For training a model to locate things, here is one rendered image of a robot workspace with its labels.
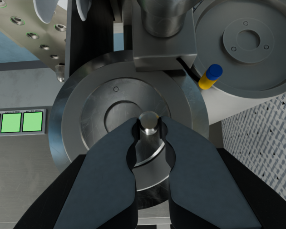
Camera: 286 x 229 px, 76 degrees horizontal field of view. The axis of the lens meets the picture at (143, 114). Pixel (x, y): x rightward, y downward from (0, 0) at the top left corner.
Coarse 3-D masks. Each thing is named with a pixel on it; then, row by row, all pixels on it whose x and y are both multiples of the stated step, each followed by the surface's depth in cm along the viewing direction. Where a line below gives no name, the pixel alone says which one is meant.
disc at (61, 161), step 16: (96, 64) 18; (80, 80) 18; (176, 80) 17; (192, 80) 17; (64, 96) 17; (192, 96) 17; (192, 112) 17; (208, 128) 16; (64, 160) 16; (144, 192) 16; (160, 192) 16; (144, 208) 15
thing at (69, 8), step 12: (72, 0) 20; (96, 0) 31; (72, 12) 20; (96, 12) 30; (72, 24) 20; (84, 24) 24; (96, 24) 30; (72, 36) 20; (84, 36) 24; (96, 36) 30; (108, 36) 39; (72, 48) 20; (84, 48) 24; (96, 48) 29; (108, 48) 39; (72, 60) 19; (84, 60) 23; (72, 72) 19
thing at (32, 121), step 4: (40, 112) 51; (24, 116) 51; (28, 116) 51; (32, 116) 51; (36, 116) 51; (40, 116) 50; (24, 120) 50; (28, 120) 50; (32, 120) 50; (36, 120) 50; (40, 120) 50; (24, 124) 50; (28, 124) 50; (32, 124) 50; (36, 124) 50; (40, 124) 50; (24, 128) 50; (28, 128) 50; (32, 128) 50; (36, 128) 50; (40, 128) 50
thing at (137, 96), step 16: (112, 80) 15; (128, 80) 15; (96, 96) 15; (112, 96) 15; (128, 96) 15; (144, 96) 15; (160, 96) 15; (80, 112) 15; (96, 112) 15; (112, 112) 15; (128, 112) 15; (160, 112) 15; (80, 128) 15; (96, 128) 15; (112, 128) 15; (144, 144) 14; (160, 144) 14; (144, 160) 14
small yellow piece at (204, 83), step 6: (180, 60) 14; (186, 66) 14; (210, 66) 11; (216, 66) 11; (192, 72) 14; (210, 72) 11; (216, 72) 11; (192, 78) 13; (198, 78) 13; (204, 78) 11; (210, 78) 11; (216, 78) 11; (204, 84) 12; (210, 84) 12
